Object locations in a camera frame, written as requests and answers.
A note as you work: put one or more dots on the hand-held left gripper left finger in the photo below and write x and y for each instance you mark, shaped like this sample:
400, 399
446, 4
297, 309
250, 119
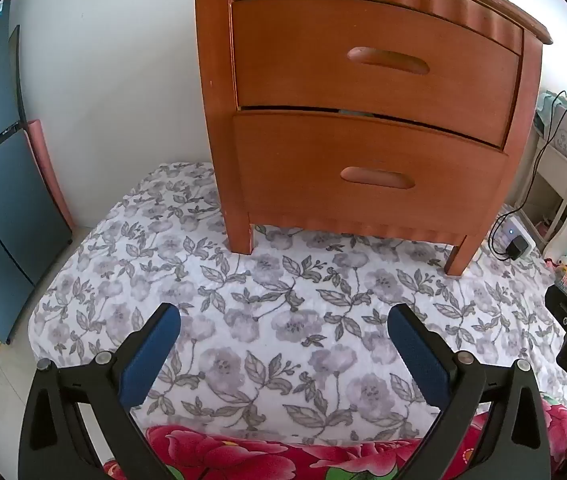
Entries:
148, 355

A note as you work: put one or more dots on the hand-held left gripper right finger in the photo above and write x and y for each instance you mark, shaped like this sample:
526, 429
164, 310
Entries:
421, 360

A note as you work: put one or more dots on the wooden drawer with clothes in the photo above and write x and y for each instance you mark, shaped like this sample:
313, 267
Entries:
288, 170

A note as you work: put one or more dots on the black charger adapter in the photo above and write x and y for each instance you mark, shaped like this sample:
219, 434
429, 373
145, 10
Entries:
517, 249

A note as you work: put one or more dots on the white power strip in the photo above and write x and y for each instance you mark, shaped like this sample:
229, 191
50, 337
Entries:
511, 231

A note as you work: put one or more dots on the red floral blanket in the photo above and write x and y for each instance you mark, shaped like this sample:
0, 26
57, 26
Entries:
203, 452

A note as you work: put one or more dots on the grey floral quilt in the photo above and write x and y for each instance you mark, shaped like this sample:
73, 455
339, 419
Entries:
288, 310

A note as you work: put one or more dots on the light teal cloth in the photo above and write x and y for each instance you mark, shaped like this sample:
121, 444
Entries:
546, 110

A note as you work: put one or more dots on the brown wooden nightstand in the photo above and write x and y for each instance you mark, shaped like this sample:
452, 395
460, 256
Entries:
213, 110

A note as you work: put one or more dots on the plain wooden nightstand drawer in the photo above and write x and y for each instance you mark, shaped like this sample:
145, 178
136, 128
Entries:
313, 70

